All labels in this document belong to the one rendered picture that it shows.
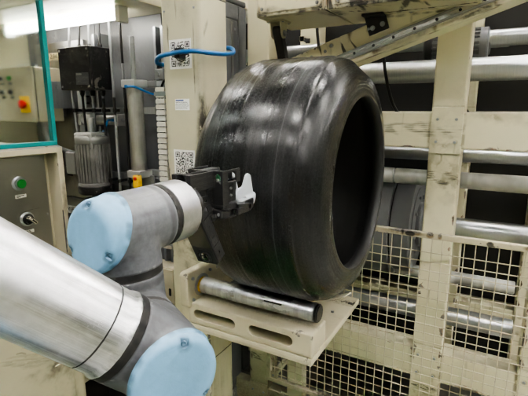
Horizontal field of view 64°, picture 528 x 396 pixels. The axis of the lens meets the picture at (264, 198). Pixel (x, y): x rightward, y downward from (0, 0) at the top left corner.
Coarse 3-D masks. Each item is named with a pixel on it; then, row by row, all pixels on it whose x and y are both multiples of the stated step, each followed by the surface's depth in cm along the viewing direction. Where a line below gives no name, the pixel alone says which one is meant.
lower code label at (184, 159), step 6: (174, 150) 118; (180, 150) 117; (186, 150) 116; (192, 150) 114; (174, 156) 118; (180, 156) 117; (186, 156) 116; (192, 156) 115; (174, 162) 118; (180, 162) 117; (186, 162) 116; (192, 162) 115; (174, 168) 119; (180, 168) 118; (186, 168) 117
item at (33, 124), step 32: (0, 0) 101; (32, 0) 107; (0, 32) 101; (32, 32) 108; (0, 64) 102; (32, 64) 109; (0, 96) 103; (32, 96) 110; (0, 128) 103; (32, 128) 111
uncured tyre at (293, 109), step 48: (240, 96) 89; (288, 96) 83; (336, 96) 84; (240, 144) 84; (288, 144) 79; (336, 144) 84; (384, 144) 121; (288, 192) 79; (336, 192) 134; (240, 240) 87; (288, 240) 82; (336, 240) 127; (288, 288) 92; (336, 288) 96
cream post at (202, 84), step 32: (192, 0) 106; (224, 0) 114; (192, 32) 108; (224, 32) 116; (192, 64) 109; (224, 64) 118; (192, 96) 111; (192, 128) 113; (192, 256) 122; (224, 352) 133; (224, 384) 135
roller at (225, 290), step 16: (208, 288) 111; (224, 288) 108; (240, 288) 107; (256, 288) 106; (256, 304) 104; (272, 304) 101; (288, 304) 100; (304, 304) 98; (320, 304) 98; (320, 320) 98
